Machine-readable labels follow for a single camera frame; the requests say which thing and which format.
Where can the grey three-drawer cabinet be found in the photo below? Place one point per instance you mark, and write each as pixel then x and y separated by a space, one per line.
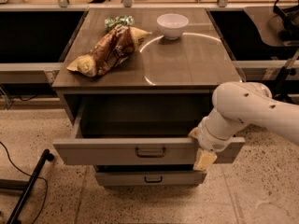
pixel 197 62

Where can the grey bottom drawer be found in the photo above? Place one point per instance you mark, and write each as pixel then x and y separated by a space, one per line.
pixel 158 178

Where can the white bowl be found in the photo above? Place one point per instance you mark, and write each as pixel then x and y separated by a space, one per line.
pixel 172 25

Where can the grey top drawer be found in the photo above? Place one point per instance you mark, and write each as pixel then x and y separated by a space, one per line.
pixel 135 129

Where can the green snack packet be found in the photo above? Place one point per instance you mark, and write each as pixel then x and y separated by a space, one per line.
pixel 112 22

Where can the black headphones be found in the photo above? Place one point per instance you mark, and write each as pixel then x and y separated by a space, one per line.
pixel 290 19

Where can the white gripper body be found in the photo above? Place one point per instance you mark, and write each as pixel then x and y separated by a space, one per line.
pixel 209 139

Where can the black stand leg left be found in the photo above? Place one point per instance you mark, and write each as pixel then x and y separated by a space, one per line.
pixel 14 217

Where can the brown yellow chip bag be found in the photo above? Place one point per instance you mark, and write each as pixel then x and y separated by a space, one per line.
pixel 110 51

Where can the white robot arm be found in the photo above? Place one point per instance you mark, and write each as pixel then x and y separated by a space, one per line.
pixel 236 105

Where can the grey drawer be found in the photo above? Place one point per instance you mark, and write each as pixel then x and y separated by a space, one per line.
pixel 158 178
pixel 135 129

